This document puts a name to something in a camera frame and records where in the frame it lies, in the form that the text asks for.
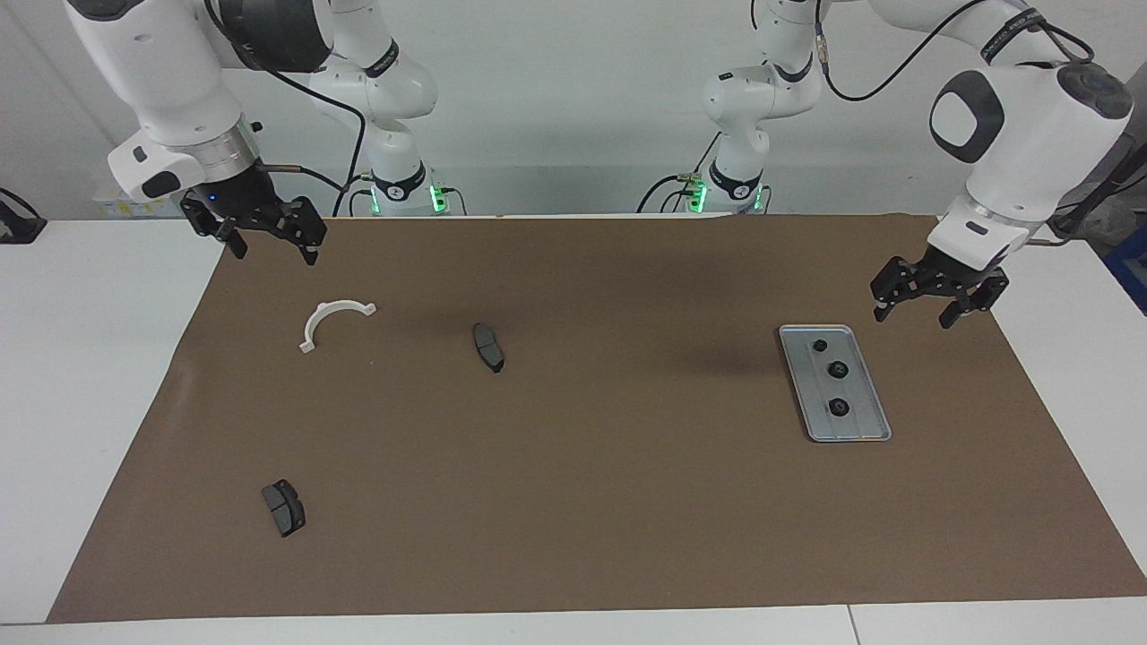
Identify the blue crate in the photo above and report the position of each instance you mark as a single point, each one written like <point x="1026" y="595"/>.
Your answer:
<point x="1131" y="269"/>

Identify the long grey brake pad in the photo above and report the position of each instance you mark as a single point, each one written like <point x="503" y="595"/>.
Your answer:
<point x="488" y="348"/>

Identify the white curved plastic bracket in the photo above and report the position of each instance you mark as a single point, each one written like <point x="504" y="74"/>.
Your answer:
<point x="340" y="306"/>

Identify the brown table mat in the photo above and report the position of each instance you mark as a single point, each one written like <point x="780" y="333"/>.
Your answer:
<point x="573" y="502"/>

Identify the short grey brake pad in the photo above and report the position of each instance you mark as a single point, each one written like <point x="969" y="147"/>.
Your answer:
<point x="284" y="509"/>

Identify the black tripod stand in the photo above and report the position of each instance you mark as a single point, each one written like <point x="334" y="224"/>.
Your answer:
<point x="1071" y="219"/>

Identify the white wall box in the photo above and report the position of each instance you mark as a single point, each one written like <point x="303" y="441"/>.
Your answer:
<point x="107" y="208"/>

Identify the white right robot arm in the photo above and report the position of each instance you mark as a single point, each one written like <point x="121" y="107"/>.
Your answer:
<point x="161" y="81"/>

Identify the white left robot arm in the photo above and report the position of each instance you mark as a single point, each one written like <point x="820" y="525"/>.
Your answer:
<point x="1030" y="152"/>

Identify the black stand foot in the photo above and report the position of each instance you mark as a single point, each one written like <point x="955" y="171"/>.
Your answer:
<point x="18" y="228"/>

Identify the small black round knob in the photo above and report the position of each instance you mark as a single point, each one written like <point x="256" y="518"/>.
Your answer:
<point x="838" y="369"/>

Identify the silver metal tray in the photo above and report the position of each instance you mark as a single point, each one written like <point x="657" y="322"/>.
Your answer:
<point x="856" y="421"/>

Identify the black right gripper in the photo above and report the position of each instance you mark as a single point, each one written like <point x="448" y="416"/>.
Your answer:
<point x="242" y="202"/>

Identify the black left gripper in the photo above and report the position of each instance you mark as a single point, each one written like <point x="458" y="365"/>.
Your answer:
<point x="945" y="273"/>

